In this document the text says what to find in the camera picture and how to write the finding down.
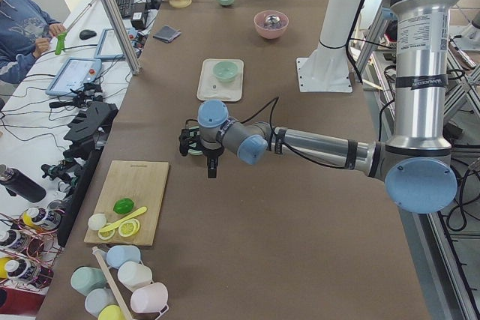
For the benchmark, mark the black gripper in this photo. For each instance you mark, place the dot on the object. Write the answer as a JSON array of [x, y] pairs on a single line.
[[211, 154]]

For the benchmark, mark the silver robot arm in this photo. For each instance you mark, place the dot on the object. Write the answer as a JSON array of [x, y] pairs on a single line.
[[413, 163]]

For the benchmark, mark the wooden cutting board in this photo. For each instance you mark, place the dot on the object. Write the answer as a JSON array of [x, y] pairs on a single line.
[[142, 181]]

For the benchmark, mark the cream rabbit serving tray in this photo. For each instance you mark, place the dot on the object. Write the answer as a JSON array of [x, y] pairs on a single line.
[[210, 87]]

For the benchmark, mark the pink bowl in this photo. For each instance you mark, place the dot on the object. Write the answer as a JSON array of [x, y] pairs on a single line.
[[270, 33]]

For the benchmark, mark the grey and purple cloths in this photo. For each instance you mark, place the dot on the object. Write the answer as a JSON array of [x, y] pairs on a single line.
[[167, 34]]

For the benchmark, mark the green bowl on tray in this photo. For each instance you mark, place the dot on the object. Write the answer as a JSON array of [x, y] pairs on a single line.
[[225, 71]]

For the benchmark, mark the green lime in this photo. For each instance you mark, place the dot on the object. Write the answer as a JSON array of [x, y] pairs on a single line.
[[123, 206]]

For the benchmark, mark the lemon slices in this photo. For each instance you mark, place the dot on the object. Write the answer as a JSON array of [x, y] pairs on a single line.
[[126, 229]]

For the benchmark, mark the yellow plastic knife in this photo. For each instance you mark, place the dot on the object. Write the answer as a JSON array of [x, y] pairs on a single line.
[[117, 223]]

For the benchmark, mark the blue teach pendant far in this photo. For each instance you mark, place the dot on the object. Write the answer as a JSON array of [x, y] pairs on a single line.
[[108, 47]]

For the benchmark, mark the blue teach pendant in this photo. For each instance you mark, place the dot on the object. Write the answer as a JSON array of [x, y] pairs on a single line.
[[108, 47], [73, 74]]

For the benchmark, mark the black computer mouse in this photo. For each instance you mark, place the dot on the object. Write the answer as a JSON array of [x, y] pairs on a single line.
[[87, 34]]

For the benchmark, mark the pastel cups rack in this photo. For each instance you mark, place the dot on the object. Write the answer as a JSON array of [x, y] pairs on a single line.
[[121, 286]]

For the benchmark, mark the blue teach pendant near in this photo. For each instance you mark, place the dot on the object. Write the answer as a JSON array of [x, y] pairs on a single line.
[[73, 74]]

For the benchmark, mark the black water bottle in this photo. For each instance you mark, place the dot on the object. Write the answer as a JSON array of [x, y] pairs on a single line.
[[18, 184]]

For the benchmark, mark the person in blue hoodie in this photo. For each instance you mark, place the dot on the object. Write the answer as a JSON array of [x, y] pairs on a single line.
[[26, 32]]

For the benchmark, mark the aluminium frame post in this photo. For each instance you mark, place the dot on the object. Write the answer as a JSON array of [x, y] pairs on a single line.
[[118, 27]]

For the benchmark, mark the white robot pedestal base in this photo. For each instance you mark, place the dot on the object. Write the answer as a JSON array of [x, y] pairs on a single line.
[[327, 67]]

